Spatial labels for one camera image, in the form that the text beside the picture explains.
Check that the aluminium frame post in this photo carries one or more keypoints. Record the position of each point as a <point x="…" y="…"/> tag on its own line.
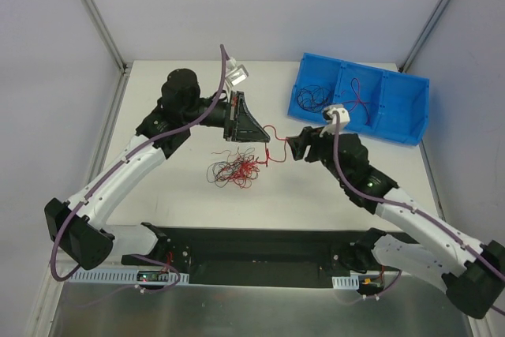
<point x="104" y="34"/>
<point x="428" y="28"/>

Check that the left white slotted cable duct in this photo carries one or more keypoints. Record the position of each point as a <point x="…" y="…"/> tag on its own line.
<point x="128" y="277"/>

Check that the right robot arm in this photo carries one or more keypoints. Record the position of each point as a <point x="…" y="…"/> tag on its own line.
<point x="469" y="272"/>

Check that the white slotted cable duct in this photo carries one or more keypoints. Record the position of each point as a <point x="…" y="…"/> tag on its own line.
<point x="351" y="282"/>
<point x="128" y="277"/>

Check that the right white slotted cable duct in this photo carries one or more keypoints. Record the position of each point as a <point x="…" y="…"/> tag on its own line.
<point x="351" y="282"/>

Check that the blue plastic three-compartment bin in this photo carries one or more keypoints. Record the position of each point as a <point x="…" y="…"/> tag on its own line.
<point x="382" y="103"/>

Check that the left aluminium frame post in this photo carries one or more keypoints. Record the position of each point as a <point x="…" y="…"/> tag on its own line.
<point x="104" y="34"/>

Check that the right aluminium frame post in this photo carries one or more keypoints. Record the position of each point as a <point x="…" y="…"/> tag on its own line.
<point x="428" y="28"/>

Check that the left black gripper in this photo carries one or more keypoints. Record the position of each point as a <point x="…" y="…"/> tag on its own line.
<point x="231" y="116"/>

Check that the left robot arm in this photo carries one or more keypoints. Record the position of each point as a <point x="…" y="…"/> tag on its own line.
<point x="78" y="225"/>

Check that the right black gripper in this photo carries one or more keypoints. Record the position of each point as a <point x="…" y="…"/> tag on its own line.
<point x="316" y="146"/>

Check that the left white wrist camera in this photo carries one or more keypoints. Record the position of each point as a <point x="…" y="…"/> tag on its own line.
<point x="235" y="73"/>

